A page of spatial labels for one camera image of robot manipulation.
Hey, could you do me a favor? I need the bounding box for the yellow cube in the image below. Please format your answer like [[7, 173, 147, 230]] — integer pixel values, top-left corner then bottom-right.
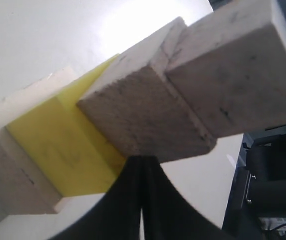
[[6, 59, 125, 197]]

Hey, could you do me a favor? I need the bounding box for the large wooden base cube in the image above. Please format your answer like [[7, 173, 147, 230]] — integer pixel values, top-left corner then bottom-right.
[[0, 66, 76, 215]]

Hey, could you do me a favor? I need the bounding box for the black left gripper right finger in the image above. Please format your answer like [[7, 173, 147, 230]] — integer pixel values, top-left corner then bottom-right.
[[141, 156, 223, 240]]

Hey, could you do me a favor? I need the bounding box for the small wooden cube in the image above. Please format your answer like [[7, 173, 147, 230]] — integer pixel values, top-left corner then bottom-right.
[[166, 0, 286, 138]]

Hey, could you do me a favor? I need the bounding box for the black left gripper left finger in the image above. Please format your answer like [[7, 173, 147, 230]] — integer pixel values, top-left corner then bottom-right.
[[51, 156, 142, 240]]

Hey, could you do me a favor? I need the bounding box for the dark equipment beside table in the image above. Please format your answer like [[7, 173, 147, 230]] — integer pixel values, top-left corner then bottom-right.
[[222, 125, 286, 240]]

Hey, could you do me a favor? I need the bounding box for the medium wooden cube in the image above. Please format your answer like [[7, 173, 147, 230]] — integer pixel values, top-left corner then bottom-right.
[[77, 17, 217, 163]]

